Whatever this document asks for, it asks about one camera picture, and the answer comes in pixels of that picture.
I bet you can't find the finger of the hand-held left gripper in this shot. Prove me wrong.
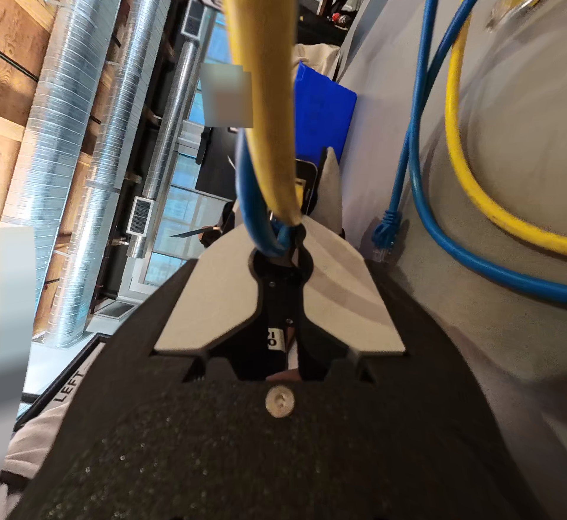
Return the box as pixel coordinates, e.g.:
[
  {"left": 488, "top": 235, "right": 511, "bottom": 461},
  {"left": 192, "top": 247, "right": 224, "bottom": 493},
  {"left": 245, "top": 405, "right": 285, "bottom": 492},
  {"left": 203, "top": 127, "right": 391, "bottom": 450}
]
[{"left": 315, "top": 146, "right": 345, "bottom": 237}]

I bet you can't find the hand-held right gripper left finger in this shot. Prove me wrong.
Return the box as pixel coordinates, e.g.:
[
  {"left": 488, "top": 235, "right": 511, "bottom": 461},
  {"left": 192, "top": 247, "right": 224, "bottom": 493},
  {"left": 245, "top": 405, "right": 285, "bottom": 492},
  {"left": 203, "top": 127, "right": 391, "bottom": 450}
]
[{"left": 154, "top": 223, "right": 267, "bottom": 382}]

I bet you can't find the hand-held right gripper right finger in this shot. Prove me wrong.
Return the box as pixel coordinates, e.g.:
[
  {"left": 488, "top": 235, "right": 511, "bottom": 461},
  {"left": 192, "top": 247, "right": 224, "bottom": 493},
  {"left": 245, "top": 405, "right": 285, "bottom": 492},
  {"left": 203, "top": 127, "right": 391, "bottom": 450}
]
[{"left": 299, "top": 216, "right": 407, "bottom": 382}]

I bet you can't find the black ethernet port adapter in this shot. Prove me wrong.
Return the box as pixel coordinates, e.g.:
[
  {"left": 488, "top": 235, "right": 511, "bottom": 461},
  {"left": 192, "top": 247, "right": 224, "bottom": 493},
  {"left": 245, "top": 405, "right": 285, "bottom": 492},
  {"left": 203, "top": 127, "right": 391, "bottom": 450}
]
[{"left": 294, "top": 158, "right": 320, "bottom": 215}]

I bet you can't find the blue plastic bin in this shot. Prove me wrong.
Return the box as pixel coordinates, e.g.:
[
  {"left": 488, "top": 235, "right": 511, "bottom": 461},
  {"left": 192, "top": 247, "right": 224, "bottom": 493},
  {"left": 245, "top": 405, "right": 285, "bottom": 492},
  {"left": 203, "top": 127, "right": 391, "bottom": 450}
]
[{"left": 294, "top": 61, "right": 358, "bottom": 166}]

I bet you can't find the blue ethernet cable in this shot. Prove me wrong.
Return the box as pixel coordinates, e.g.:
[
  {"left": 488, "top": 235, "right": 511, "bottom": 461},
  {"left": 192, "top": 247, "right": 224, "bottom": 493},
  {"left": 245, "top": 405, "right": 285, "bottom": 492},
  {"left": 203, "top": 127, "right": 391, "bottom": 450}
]
[{"left": 235, "top": 0, "right": 567, "bottom": 305}]

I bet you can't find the yellow ethernet cable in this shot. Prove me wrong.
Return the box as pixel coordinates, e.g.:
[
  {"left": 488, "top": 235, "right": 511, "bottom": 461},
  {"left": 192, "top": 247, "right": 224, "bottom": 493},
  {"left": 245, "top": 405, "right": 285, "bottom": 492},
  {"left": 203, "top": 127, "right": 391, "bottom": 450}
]
[{"left": 215, "top": 0, "right": 567, "bottom": 256}]

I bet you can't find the narrow metal vent pipe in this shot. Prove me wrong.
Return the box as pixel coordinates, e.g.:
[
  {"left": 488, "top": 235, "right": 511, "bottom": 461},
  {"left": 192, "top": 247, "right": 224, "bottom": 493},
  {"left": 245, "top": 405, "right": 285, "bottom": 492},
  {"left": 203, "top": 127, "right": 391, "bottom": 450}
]
[{"left": 126, "top": 0, "right": 213, "bottom": 259}]

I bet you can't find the person's white garment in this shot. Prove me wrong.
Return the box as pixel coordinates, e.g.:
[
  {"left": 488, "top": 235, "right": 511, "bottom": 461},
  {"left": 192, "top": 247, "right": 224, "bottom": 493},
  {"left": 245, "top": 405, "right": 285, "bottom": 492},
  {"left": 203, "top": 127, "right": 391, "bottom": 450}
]
[{"left": 0, "top": 400, "right": 67, "bottom": 485}]

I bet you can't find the large smooth metal duct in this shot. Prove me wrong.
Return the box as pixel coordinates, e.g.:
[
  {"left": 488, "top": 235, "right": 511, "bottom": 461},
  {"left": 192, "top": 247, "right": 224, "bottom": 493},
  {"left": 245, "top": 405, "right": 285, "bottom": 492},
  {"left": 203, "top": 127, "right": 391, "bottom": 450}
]
[{"left": 44, "top": 0, "right": 183, "bottom": 348}]

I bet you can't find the wide spiral metal duct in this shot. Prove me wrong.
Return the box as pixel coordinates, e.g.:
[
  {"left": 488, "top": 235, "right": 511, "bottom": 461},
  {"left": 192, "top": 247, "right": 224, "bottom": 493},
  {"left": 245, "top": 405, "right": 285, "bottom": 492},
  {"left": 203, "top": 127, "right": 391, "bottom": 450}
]
[{"left": 0, "top": 0, "right": 134, "bottom": 308}]

